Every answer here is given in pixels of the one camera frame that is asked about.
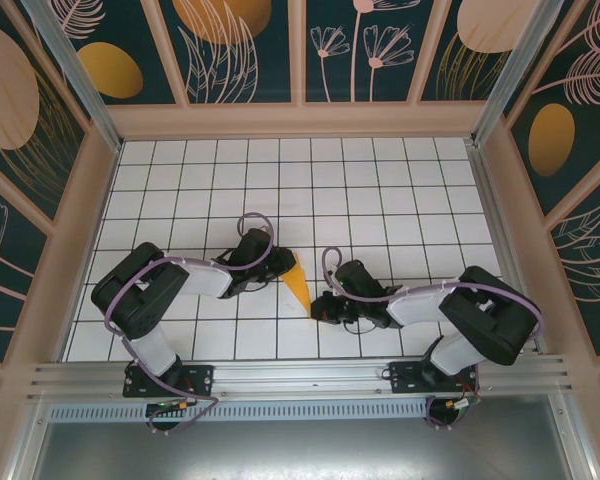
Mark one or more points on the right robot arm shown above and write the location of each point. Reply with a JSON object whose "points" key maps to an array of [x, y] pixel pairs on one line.
{"points": [[495, 320]]}

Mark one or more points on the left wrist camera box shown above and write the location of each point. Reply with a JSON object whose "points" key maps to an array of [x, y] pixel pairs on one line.
{"points": [[250, 247]]}

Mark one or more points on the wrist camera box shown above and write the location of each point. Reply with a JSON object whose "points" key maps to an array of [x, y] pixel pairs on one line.
{"points": [[250, 247], [357, 279]]}

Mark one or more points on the long aluminium mounting rail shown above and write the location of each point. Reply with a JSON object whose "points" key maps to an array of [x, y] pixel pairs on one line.
{"points": [[300, 380]]}

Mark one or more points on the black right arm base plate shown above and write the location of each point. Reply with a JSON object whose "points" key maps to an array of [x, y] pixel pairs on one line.
{"points": [[405, 377]]}

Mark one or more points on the grey metal sheet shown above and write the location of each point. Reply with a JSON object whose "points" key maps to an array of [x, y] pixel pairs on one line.
{"points": [[300, 450]]}

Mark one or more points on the aluminium side rail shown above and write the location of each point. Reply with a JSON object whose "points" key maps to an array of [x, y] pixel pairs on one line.
{"points": [[500, 240]]}

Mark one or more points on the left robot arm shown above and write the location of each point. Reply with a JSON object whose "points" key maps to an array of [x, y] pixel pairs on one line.
{"points": [[135, 300]]}

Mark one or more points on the wall panel with pink leaves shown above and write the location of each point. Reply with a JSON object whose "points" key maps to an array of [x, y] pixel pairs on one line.
{"points": [[590, 260]]}

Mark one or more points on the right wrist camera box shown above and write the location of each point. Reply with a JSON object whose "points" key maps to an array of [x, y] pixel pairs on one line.
{"points": [[357, 279]]}

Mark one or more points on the wall panel with leaf drawing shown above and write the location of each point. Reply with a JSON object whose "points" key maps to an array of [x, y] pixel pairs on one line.
{"points": [[220, 25]]}

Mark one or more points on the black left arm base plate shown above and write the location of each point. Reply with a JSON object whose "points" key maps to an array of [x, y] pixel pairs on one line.
{"points": [[200, 380]]}

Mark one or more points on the wall panel with two flowers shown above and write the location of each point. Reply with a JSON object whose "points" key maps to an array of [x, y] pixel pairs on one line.
{"points": [[340, 75]]}

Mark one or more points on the yellow cloth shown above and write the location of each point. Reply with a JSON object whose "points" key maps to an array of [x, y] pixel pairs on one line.
{"points": [[299, 285]]}

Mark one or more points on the aluminium corner post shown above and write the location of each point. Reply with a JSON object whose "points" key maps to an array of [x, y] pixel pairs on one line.
{"points": [[510, 65], [75, 70]]}

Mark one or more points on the small circuit board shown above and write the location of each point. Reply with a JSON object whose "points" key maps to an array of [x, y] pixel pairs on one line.
{"points": [[457, 404], [167, 407]]}

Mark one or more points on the wall panel with orange oval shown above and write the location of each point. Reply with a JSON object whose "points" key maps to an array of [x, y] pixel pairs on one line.
{"points": [[110, 70]]}

